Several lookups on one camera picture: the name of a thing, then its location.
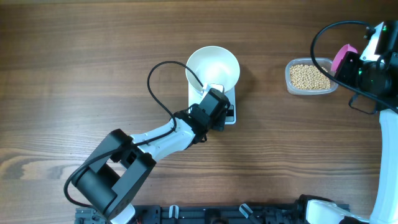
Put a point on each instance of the white bowl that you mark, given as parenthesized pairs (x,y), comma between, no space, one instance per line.
(213,65)

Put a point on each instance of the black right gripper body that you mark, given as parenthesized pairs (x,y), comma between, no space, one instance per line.
(348,71)

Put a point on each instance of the clear plastic container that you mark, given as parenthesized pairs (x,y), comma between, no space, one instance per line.
(295,91)

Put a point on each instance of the white digital kitchen scale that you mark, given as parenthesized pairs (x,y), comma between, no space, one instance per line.
(195,96)

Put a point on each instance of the soybeans pile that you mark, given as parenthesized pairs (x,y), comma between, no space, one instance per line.
(308,77)

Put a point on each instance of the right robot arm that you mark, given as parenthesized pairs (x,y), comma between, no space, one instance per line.
(373,75)

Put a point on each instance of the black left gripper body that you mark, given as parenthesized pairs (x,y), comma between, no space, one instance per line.
(219,123)

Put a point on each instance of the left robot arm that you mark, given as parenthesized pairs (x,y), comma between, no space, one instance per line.
(113,174)

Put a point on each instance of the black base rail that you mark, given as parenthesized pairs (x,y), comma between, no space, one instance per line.
(147,214)

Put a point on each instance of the pink measuring scoop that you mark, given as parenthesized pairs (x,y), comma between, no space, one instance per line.
(340,56)

